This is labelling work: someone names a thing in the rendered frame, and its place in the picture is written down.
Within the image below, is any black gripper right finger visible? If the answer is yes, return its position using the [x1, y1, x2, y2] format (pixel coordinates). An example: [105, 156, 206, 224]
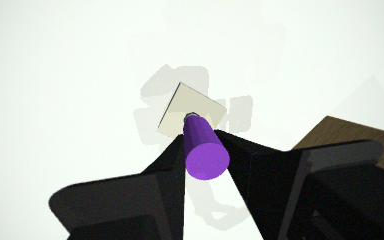
[214, 129, 384, 240]

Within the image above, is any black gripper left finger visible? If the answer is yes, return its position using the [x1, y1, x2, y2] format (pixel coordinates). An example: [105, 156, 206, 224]
[48, 134, 186, 240]

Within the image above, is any purple cylinder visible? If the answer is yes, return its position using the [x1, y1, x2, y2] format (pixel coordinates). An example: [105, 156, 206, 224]
[183, 116, 230, 180]

